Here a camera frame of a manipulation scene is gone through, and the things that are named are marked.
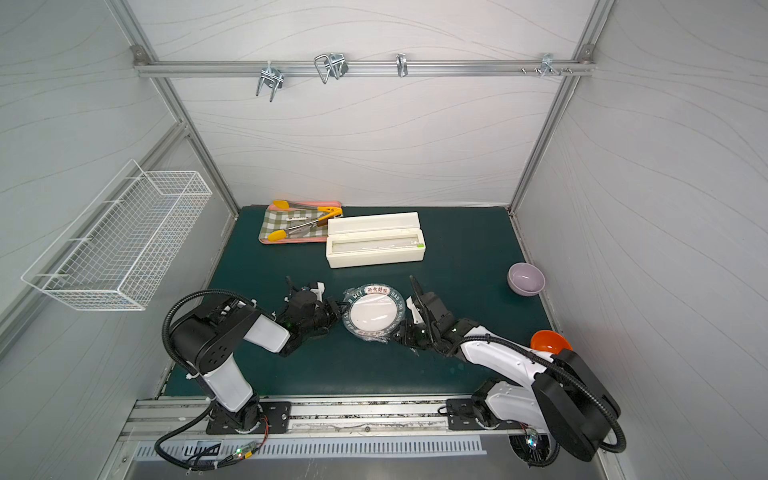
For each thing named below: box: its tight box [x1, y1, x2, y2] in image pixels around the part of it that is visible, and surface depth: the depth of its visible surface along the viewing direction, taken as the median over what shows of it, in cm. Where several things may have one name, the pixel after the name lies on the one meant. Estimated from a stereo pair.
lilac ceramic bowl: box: [507, 262, 546, 297], surface depth 98 cm
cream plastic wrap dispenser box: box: [326, 212, 426, 269], surface depth 103 cm
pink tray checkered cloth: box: [258, 201, 343, 244], surface depth 117 cm
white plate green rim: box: [342, 284, 406, 341], surface depth 92 cm
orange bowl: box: [530, 330, 573, 355], surface depth 83 cm
